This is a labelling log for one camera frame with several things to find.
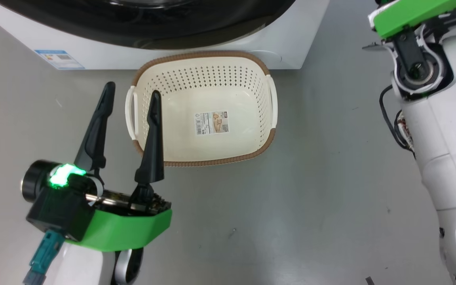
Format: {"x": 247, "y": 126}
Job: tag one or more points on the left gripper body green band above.
{"x": 133, "y": 229}

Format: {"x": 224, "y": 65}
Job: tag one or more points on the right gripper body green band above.
{"x": 410, "y": 14}

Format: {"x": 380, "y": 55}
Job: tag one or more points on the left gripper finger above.
{"x": 153, "y": 150}
{"x": 95, "y": 134}

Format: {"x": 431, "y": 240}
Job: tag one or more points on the basket product label sticker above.
{"x": 212, "y": 122}

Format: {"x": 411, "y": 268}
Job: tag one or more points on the cream perforated laundry basket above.
{"x": 212, "y": 91}

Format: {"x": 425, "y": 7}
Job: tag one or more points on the white front-load washing machine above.
{"x": 283, "y": 35}

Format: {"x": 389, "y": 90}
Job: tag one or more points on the blue energy label sticker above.
{"x": 59, "y": 59}

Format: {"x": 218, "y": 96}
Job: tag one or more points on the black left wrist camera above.
{"x": 59, "y": 209}

